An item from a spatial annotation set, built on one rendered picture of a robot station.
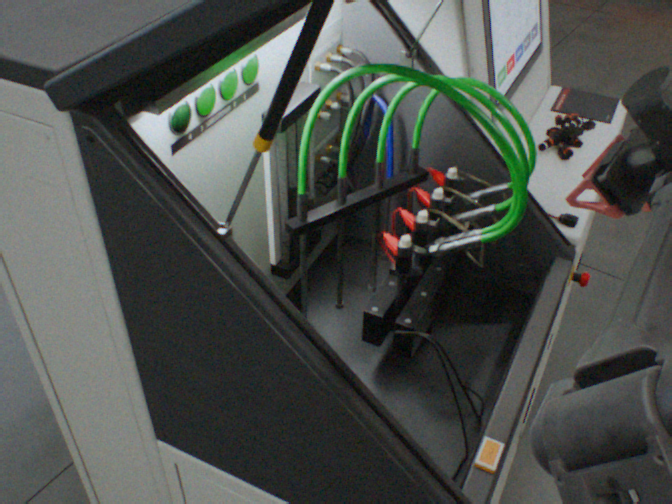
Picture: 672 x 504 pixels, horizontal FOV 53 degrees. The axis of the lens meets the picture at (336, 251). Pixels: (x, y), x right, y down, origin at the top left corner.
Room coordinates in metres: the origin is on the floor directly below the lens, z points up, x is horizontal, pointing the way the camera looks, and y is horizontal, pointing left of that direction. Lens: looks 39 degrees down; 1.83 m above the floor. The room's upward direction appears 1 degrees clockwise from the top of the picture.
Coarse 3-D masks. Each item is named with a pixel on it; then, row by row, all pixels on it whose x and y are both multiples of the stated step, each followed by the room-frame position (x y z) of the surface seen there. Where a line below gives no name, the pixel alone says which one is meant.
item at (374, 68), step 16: (368, 64) 0.93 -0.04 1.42; (384, 64) 0.91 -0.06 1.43; (336, 80) 0.94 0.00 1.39; (416, 80) 0.89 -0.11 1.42; (432, 80) 0.88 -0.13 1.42; (320, 96) 0.96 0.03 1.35; (448, 96) 0.87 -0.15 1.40; (464, 96) 0.86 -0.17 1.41; (480, 112) 0.85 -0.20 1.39; (304, 128) 0.97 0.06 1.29; (496, 128) 0.84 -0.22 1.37; (304, 144) 0.97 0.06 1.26; (304, 160) 0.97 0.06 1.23; (512, 160) 0.82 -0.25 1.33; (304, 176) 0.97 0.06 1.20; (304, 192) 0.98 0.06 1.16; (512, 224) 0.81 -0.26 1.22
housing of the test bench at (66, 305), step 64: (0, 0) 0.94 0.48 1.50; (64, 0) 0.95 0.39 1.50; (128, 0) 0.95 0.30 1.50; (0, 64) 0.76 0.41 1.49; (64, 64) 0.74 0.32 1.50; (0, 128) 0.78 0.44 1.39; (64, 128) 0.72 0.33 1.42; (0, 192) 0.80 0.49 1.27; (64, 192) 0.74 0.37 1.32; (0, 256) 0.83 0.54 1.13; (64, 256) 0.76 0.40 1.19; (64, 320) 0.78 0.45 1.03; (64, 384) 0.81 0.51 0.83; (128, 384) 0.73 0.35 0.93; (128, 448) 0.76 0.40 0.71
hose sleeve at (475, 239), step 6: (480, 234) 0.84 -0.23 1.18; (462, 240) 0.85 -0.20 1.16; (468, 240) 0.84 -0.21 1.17; (474, 240) 0.83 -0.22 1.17; (480, 240) 0.83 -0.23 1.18; (444, 246) 0.85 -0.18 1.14; (450, 246) 0.85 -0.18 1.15; (456, 246) 0.84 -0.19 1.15; (462, 246) 0.84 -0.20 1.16; (468, 246) 0.83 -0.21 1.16; (474, 246) 0.83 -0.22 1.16; (444, 252) 0.85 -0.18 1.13; (450, 252) 0.85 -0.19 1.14
